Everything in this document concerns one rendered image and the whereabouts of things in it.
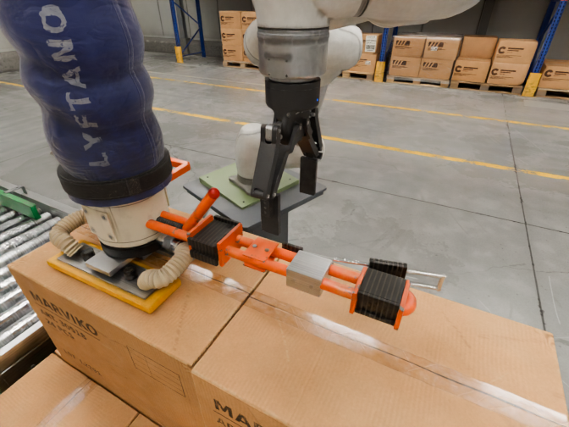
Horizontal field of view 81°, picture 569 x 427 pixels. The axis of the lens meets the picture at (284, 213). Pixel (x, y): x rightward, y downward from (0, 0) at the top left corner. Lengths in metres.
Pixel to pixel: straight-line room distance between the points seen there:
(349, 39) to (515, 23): 8.01
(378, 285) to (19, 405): 1.07
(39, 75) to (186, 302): 0.50
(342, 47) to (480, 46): 7.19
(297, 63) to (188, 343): 0.54
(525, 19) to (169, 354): 8.74
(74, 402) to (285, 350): 0.73
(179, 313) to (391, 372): 0.44
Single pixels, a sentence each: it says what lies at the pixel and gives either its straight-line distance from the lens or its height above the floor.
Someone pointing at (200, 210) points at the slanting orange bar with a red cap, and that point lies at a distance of 0.69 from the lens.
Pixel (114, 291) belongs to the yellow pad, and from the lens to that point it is 0.84.
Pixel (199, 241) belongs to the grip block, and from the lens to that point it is 0.68.
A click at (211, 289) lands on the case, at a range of 0.81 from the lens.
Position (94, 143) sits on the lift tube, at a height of 1.29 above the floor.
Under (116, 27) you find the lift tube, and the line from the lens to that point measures 0.68.
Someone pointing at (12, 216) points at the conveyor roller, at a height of 0.53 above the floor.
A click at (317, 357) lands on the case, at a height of 0.94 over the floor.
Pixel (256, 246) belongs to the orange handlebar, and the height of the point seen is 1.09.
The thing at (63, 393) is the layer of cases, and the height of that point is 0.54.
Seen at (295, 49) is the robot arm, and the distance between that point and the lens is 0.43.
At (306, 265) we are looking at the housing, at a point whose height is 1.09.
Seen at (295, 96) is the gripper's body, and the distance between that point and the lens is 0.45.
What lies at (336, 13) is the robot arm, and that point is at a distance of 0.45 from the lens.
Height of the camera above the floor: 1.51
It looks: 33 degrees down
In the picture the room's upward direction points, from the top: straight up
